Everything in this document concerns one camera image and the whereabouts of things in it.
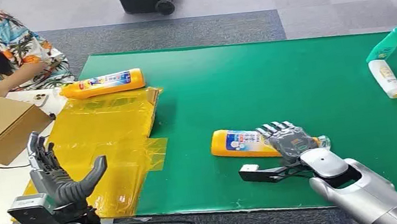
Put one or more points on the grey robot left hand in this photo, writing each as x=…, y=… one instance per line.
x=53, y=180

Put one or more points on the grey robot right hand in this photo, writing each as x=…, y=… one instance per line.
x=291, y=141

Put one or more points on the orange bottle with blue label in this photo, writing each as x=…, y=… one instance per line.
x=104, y=84
x=238, y=144

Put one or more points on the white plastic bottle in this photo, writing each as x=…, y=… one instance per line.
x=387, y=78

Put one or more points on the green plastic bottle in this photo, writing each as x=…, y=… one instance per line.
x=385, y=45

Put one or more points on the green table mat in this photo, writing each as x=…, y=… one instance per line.
x=256, y=92

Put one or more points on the yellow plastic sheet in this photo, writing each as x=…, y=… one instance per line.
x=110, y=133

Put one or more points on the pale smartphone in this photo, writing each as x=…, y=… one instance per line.
x=41, y=99

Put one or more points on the person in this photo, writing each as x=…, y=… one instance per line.
x=5, y=48

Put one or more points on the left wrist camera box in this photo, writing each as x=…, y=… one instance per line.
x=31, y=213

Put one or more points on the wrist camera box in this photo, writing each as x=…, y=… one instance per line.
x=31, y=213
x=263, y=173

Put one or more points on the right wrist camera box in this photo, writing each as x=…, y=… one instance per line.
x=263, y=173

